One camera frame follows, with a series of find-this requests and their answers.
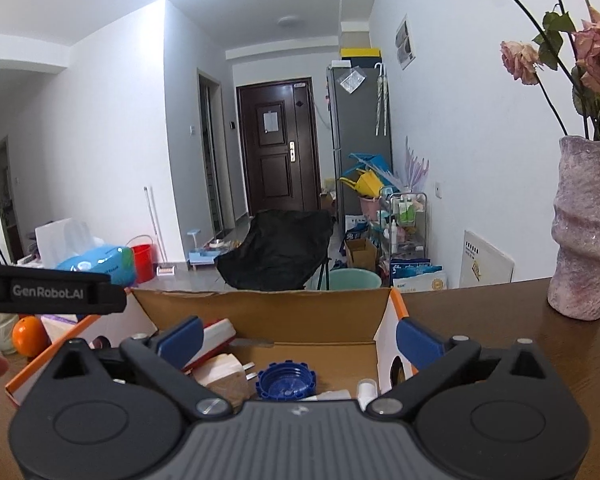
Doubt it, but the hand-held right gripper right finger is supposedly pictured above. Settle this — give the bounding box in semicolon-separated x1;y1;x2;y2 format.
364;316;556;418

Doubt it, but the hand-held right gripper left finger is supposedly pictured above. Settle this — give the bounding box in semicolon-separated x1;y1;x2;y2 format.
50;315;232;422

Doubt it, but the green spray bottle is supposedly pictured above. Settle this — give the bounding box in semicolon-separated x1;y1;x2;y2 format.
356;379;381;411

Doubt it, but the orange-edged cardboard box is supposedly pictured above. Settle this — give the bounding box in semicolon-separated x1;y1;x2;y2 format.
5;287;421;408

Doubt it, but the blue ribbed plastic cap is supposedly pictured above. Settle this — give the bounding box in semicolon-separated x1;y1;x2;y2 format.
256;360;318;402

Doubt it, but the purple tissue pack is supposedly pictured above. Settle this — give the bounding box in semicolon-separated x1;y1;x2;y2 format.
40;314;81;343

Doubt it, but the orange fruit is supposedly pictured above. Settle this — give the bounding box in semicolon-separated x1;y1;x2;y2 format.
11;316;51;358

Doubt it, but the blue tissue pack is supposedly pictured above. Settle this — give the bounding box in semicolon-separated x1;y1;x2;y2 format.
35;217;137;286

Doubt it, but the white litter bag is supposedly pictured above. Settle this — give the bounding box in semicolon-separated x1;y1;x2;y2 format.
392;269;448;292

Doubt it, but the blue litter bag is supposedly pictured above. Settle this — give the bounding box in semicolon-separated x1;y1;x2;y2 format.
391;258;431;281

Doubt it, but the pet feeder bowl stand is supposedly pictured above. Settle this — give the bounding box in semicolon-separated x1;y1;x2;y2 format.
187;247;218;268

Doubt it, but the red bucket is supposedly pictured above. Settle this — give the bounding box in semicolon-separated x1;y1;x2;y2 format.
128;235;157;283

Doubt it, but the green plastic basin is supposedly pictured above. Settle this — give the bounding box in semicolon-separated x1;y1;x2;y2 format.
305;266;382;291

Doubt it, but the small open cardboard box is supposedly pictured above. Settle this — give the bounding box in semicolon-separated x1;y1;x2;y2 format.
344;237;379;272

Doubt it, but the white board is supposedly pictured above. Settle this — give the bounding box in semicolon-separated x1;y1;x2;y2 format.
459;230;515;289

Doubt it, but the metal rack cart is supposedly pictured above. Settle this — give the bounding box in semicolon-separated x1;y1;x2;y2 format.
377;191;428;266

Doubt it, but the white mop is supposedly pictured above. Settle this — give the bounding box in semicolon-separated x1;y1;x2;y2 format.
143;186;177;277

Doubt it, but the black folding chair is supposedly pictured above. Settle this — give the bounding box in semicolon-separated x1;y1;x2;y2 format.
216;209;333;292

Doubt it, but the blue and white bag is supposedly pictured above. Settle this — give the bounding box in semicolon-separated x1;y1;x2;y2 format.
345;215;368;241

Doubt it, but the pink bucket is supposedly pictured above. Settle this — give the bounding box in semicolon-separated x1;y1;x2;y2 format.
359;194;383;218

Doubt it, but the purple feather decoration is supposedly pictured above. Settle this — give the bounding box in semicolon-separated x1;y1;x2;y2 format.
397;136;431;193

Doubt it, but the pink textured vase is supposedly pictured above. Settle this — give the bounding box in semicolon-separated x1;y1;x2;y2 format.
547;135;600;321

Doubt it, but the dark brown entrance door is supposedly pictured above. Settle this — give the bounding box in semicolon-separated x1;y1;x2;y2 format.
236;77;322;213

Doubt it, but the grey refrigerator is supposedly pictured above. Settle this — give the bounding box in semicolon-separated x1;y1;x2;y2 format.
326;62;395;221

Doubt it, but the clear folded umbrella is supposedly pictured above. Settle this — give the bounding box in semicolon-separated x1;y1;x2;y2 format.
375;62;390;137

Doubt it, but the clear plastic bag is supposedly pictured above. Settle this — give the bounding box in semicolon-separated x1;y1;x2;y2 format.
339;67;367;95

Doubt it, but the yellow and black box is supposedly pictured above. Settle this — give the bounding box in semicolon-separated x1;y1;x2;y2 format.
340;46;383;67

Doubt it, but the blue plastic frame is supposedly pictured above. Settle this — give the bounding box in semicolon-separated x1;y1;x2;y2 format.
348;150;393;183

